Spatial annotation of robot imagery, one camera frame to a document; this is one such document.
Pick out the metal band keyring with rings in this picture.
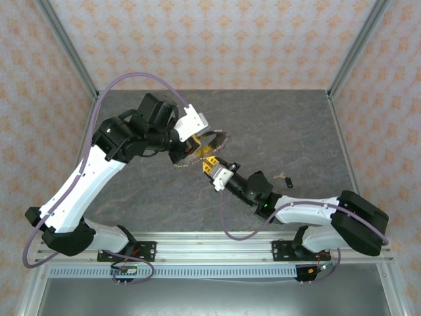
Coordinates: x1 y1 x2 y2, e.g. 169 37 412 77
173 130 230 171

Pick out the key with black tag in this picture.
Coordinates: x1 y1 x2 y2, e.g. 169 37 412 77
272 172 294 190

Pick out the small controller board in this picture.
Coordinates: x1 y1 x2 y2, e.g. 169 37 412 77
307 261 336 276
110 261 139 277

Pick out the grey metal shelf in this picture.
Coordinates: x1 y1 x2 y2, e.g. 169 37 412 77
36 278 394 316

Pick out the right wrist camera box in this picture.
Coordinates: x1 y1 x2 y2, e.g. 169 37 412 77
210 166 236 192

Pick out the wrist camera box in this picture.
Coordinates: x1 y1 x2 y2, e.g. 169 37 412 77
173 103 210 143
210 166 236 192

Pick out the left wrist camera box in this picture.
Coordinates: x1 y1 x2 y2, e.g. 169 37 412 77
173 103 210 143

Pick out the aluminium table edge rail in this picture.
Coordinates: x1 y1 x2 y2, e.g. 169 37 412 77
84 91 105 155
326 91 361 195

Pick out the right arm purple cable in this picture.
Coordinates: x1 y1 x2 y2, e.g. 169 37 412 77
219 190 389 284

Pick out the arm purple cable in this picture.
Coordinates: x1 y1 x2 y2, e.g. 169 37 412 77
22 71 191 286
219 190 389 284

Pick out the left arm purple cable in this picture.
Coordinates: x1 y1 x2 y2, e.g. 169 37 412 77
22 71 191 286

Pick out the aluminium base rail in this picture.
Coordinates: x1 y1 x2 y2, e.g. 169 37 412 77
34 231 394 264

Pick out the slotted white cable duct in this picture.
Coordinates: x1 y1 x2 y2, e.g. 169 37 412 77
49 265 333 279

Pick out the aluminium frame post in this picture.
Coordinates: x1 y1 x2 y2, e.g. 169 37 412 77
34 0 101 99
327 0 393 99

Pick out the aluminium lower frame rail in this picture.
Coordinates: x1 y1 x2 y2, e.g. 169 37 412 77
18 263 50 316
376 263 407 316

